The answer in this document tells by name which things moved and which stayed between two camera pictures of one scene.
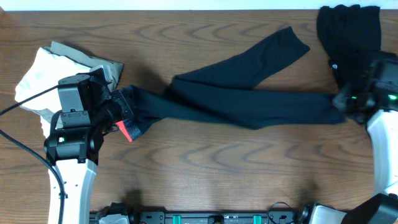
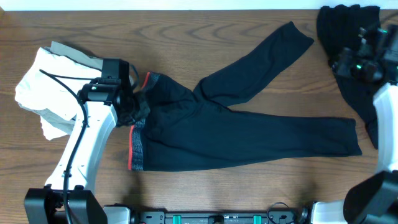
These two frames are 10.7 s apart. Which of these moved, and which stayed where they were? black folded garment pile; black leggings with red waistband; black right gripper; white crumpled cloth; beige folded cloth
Moved: black leggings with red waistband; black right gripper
Stayed: black folded garment pile; white crumpled cloth; beige folded cloth
